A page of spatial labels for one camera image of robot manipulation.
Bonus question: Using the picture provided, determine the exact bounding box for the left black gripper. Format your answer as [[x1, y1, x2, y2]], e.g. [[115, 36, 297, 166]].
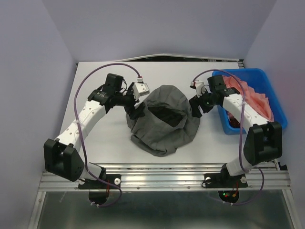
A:
[[115, 83, 145, 119]]

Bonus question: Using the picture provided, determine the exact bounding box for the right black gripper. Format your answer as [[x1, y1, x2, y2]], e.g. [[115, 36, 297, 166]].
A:
[[189, 87, 218, 118]]

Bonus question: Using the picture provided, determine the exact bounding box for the grey pleated skirt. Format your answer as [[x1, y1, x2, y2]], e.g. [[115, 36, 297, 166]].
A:
[[126, 85, 200, 157]]

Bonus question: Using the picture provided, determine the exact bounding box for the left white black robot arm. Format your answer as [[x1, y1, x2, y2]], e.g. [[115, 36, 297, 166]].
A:
[[43, 73, 150, 188]]

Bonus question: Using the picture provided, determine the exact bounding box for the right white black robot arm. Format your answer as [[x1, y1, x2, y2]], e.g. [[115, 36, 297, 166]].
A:
[[189, 75, 283, 186]]

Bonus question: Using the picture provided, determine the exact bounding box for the red polka dot skirt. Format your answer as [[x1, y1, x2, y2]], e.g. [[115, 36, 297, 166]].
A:
[[227, 112, 240, 128]]

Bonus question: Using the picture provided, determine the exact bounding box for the pink skirt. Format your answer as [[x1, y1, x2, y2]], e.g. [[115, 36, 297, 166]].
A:
[[223, 76, 274, 122]]

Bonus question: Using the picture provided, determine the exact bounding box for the blue plastic bin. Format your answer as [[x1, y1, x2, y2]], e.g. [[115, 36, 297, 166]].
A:
[[212, 68, 287, 135]]

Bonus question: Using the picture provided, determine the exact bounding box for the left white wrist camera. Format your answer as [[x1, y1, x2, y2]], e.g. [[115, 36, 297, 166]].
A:
[[132, 83, 150, 100]]

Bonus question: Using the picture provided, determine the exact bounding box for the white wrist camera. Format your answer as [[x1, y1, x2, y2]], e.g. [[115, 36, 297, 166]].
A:
[[190, 80, 204, 94], [132, 83, 150, 100]]

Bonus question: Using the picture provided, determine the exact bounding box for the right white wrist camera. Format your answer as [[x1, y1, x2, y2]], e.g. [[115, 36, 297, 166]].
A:
[[190, 80, 204, 94]]

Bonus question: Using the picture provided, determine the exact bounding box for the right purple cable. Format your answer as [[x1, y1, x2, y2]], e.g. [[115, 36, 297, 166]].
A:
[[192, 69, 265, 206]]

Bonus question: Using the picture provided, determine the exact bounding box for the purple cable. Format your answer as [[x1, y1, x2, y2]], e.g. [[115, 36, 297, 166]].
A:
[[192, 69, 265, 206], [74, 60, 145, 208]]

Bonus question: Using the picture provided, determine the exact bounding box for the aluminium frame rail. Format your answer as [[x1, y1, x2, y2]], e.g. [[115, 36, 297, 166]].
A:
[[38, 162, 293, 191]]

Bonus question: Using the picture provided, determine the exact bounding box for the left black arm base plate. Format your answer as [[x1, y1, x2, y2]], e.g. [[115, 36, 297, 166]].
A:
[[78, 174, 122, 190]]

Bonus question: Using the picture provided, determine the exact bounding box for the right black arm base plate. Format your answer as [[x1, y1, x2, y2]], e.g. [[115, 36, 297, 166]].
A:
[[201, 173, 248, 189]]

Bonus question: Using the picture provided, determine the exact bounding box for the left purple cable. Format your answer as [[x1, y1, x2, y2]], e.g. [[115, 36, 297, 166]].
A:
[[74, 60, 145, 208]]

